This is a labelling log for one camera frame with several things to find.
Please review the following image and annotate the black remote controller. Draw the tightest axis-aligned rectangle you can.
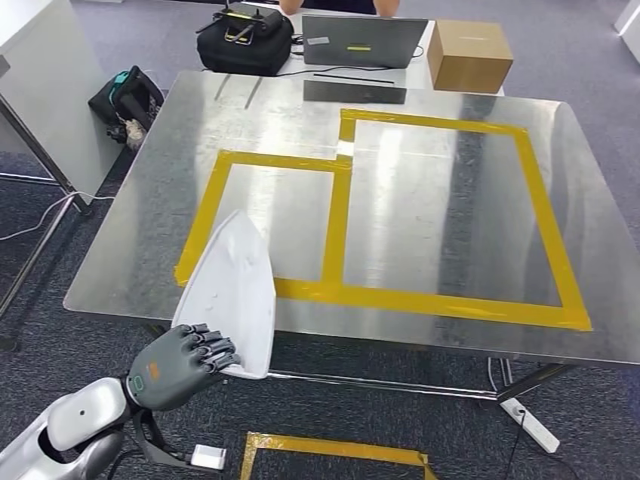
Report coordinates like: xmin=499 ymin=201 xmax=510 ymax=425
xmin=195 ymin=1 xmax=285 ymax=46

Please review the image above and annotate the white plastic shell part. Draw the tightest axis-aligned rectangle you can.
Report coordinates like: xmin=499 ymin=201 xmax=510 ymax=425
xmin=171 ymin=209 xmax=278 ymax=382

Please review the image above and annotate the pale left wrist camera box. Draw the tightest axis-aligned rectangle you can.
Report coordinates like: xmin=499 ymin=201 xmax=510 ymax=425
xmin=190 ymin=443 xmax=227 ymax=472

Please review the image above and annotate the white display plinth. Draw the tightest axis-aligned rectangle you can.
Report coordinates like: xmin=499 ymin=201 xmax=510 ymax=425
xmin=614 ymin=0 xmax=640 ymax=66

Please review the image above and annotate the white cable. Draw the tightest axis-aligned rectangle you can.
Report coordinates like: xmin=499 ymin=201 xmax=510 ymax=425
xmin=0 ymin=190 xmax=117 ymax=244

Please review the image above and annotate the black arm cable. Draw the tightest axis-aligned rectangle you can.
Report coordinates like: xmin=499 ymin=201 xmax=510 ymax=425
xmin=103 ymin=449 xmax=146 ymax=480

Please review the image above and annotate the brown cardboard box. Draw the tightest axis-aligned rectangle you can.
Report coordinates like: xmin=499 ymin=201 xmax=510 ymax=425
xmin=426 ymin=18 xmax=515 ymax=95

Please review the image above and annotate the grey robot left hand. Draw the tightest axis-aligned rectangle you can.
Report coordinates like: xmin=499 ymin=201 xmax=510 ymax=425
xmin=125 ymin=322 xmax=242 ymax=414

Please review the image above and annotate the stainless steel workbench table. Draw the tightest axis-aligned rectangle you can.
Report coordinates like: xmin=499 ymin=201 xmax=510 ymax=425
xmin=63 ymin=69 xmax=640 ymax=407

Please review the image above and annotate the yellow floor tape square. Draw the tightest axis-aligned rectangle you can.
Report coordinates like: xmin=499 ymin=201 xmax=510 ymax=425
xmin=239 ymin=431 xmax=440 ymax=480

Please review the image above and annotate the grey laptop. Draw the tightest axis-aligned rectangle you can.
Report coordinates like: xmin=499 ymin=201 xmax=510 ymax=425
xmin=300 ymin=13 xmax=430 ymax=70

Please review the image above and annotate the white desk with chrome legs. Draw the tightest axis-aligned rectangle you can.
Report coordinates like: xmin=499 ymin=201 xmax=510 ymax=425
xmin=0 ymin=0 xmax=127 ymax=321

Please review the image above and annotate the yellow tape double frame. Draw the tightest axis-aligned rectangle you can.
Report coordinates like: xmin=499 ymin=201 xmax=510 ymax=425
xmin=173 ymin=107 xmax=594 ymax=333

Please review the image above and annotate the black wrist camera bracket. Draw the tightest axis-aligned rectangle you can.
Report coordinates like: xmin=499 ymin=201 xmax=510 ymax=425
xmin=131 ymin=408 xmax=201 ymax=469

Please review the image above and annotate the black and teal backpack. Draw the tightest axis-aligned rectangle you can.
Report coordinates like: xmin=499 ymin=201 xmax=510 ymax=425
xmin=87 ymin=64 xmax=165 ymax=153

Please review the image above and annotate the white power strip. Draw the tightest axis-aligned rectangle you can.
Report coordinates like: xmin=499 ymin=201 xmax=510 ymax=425
xmin=499 ymin=396 xmax=562 ymax=456

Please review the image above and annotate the black carry bag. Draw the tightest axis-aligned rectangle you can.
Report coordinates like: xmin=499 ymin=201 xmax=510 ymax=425
xmin=195 ymin=3 xmax=295 ymax=77

